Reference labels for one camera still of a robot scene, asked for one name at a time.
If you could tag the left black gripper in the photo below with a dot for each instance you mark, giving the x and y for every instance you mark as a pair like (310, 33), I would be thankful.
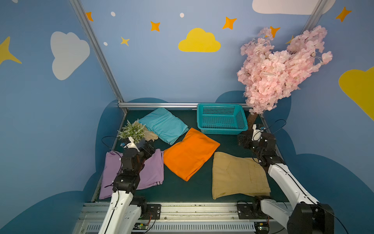
(143, 145)

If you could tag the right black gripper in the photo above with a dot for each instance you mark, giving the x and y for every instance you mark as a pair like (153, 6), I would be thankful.
(245, 137)

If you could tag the teal pants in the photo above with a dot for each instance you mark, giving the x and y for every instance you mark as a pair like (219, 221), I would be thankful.
(165, 125)

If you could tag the khaki pants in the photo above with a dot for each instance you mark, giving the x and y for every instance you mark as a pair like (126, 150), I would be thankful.
(233, 175)

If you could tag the orange pants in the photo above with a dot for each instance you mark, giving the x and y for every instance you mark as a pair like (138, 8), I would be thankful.
(185, 158)

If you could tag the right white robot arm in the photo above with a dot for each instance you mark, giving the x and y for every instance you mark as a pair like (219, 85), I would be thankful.
(304, 214)

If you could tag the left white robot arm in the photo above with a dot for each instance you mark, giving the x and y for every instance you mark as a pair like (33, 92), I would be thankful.
(125, 209)

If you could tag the beige folded cloth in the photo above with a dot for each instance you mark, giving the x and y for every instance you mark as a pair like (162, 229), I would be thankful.
(149, 135)

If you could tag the purple folded shirt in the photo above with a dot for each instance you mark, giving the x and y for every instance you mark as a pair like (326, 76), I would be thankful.
(151, 175)

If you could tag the teal plastic basket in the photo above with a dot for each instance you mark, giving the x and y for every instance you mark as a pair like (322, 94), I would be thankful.
(221, 119)

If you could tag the small potted green plant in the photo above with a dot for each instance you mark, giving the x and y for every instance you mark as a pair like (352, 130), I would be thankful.
(134, 130)

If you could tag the pink cherry blossom tree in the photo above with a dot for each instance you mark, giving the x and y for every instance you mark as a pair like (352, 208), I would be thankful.
(270, 76)

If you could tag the left green circuit board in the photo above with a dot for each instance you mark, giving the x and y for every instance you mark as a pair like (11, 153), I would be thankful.
(141, 226)

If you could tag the green circuit board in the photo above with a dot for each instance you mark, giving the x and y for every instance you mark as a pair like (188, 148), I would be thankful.
(141, 226)
(261, 228)

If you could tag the right green circuit board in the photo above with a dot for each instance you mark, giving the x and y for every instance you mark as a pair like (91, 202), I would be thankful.
(261, 228)

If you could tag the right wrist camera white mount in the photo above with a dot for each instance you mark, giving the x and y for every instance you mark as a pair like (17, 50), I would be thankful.
(257, 131)

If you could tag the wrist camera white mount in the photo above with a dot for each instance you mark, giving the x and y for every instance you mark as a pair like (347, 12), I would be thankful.
(257, 131)
(129, 143)

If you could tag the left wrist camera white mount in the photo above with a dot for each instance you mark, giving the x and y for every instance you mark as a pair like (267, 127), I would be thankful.
(129, 143)

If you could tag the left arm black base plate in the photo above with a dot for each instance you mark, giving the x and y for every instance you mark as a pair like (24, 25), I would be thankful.
(154, 210)

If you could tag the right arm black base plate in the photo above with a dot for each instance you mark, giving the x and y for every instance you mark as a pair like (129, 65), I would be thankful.
(249, 211)

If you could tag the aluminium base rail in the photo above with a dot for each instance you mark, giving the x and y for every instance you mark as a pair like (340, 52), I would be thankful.
(204, 218)

